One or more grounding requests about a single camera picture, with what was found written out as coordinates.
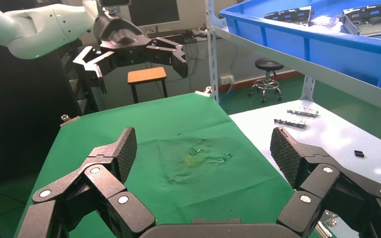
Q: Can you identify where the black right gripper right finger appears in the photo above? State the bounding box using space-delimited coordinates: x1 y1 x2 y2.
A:
269 126 381 238

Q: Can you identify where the green table cloth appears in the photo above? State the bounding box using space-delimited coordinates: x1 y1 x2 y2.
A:
13 92 337 238

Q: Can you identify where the blue plastic bin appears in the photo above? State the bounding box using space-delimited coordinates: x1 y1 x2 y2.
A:
219 0 381 96

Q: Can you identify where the white slotted shelf post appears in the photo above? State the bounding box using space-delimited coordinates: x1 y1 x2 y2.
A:
299 74 317 101
205 0 220 103

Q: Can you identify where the small silver metal bracket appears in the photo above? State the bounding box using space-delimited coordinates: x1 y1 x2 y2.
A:
273 118 308 129
286 108 320 118

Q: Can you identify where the wooden top square stool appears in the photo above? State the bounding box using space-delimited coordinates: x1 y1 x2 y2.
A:
127 66 169 105

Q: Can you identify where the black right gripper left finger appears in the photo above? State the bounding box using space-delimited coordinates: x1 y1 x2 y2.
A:
16 126 157 238

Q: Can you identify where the dark computer monitor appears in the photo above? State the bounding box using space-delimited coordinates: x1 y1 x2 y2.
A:
128 0 181 29

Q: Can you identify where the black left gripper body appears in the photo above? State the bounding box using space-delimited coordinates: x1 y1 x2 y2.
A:
93 14 152 68

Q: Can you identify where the silver binder clip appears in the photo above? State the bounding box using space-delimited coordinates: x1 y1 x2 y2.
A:
194 86 213 98
60 114 81 128
314 211 340 238

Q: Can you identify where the blue cable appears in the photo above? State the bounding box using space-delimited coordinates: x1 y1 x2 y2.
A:
218 83 239 114

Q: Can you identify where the slotted rim metal plate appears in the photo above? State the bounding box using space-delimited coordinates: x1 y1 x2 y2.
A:
264 5 312 27

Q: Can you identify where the white lower shelf board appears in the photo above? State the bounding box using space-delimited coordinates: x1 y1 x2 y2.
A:
228 98 381 238

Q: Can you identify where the curved notch metal plate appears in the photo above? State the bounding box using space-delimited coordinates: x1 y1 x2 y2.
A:
340 0 381 37

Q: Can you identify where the black keyboard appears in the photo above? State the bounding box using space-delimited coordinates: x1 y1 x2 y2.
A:
147 29 188 38

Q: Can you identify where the black round swivel stool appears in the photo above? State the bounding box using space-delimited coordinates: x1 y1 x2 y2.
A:
247 58 285 104

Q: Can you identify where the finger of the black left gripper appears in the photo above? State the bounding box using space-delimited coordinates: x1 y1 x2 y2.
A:
73 46 117 94
146 38 189 79

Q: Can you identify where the white power strip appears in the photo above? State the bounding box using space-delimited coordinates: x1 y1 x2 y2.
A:
219 74 235 86

